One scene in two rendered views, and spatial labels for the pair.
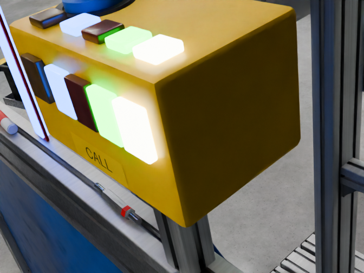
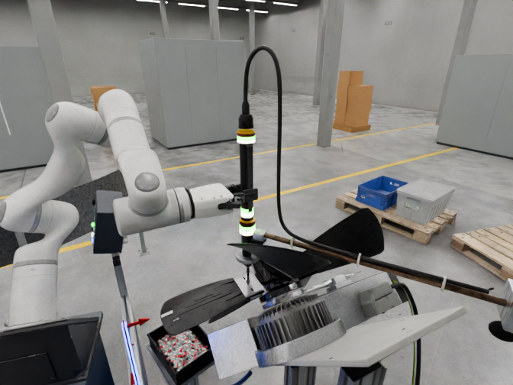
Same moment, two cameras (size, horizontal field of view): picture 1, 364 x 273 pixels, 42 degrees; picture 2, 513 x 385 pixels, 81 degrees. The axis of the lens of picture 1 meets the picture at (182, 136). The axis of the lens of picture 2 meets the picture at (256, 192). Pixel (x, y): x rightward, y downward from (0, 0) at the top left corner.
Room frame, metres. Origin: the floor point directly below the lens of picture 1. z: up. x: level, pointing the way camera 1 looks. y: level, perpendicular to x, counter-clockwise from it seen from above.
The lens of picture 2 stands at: (0.02, -0.25, 1.80)
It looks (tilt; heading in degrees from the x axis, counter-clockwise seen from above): 23 degrees down; 9
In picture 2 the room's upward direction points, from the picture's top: straight up
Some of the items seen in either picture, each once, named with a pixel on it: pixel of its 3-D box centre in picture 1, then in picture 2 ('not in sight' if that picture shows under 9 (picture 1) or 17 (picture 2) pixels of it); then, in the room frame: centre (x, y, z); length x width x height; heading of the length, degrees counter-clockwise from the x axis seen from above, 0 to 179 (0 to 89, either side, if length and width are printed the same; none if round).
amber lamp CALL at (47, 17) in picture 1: (48, 18); not in sight; (0.29, 0.07, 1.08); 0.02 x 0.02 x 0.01; 35
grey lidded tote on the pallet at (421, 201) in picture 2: not in sight; (423, 201); (3.46, -1.71, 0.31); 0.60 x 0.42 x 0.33; 137
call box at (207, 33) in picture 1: (152, 90); not in sight; (0.28, 0.01, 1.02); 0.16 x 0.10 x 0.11; 35
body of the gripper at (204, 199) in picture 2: not in sight; (207, 199); (0.66, -0.03, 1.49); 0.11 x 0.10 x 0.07; 125
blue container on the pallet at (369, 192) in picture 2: not in sight; (382, 192); (3.80, -1.34, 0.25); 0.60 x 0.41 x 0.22; 137
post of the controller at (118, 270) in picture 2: not in sight; (120, 276); (0.95, 0.49, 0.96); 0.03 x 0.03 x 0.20; 35
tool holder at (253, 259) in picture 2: not in sight; (250, 244); (0.72, -0.12, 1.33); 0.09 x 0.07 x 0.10; 70
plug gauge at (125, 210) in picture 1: (116, 202); not in sight; (0.36, 0.08, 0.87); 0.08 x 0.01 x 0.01; 32
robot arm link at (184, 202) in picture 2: not in sight; (182, 204); (0.63, 0.03, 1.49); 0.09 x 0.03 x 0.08; 35
